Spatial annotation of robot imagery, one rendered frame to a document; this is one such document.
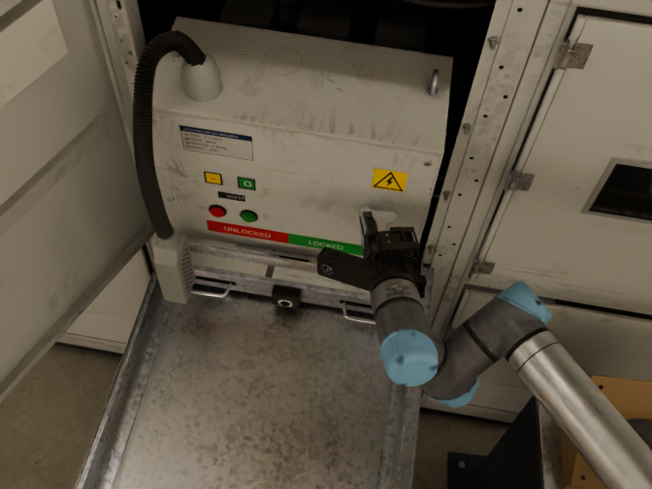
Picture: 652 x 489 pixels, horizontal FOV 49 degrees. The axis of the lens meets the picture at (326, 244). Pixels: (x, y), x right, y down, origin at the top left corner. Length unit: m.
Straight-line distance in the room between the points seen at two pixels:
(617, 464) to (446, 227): 0.69
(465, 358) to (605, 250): 0.56
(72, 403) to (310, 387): 1.16
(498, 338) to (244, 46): 0.64
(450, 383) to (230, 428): 0.54
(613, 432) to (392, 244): 0.42
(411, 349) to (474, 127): 0.47
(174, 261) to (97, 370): 1.22
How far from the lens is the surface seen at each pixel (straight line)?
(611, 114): 1.25
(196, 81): 1.16
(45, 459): 2.44
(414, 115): 1.17
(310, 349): 1.52
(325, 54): 1.26
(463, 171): 1.38
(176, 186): 1.33
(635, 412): 1.55
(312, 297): 1.53
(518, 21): 1.14
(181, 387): 1.50
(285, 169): 1.21
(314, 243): 1.37
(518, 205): 1.42
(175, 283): 1.40
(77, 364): 2.54
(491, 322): 1.06
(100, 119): 1.40
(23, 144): 1.29
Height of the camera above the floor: 2.22
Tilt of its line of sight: 56 degrees down
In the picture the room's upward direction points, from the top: 4 degrees clockwise
